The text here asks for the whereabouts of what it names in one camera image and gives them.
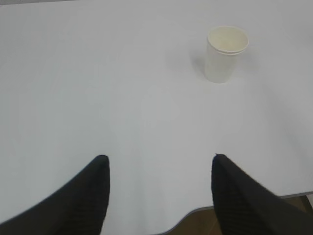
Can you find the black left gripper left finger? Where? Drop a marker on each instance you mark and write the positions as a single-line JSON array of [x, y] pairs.
[[77, 208]]

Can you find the white paper cup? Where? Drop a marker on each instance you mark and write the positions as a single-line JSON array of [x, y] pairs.
[[224, 45]]

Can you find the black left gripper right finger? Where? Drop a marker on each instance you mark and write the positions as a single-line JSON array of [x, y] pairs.
[[244, 207]]

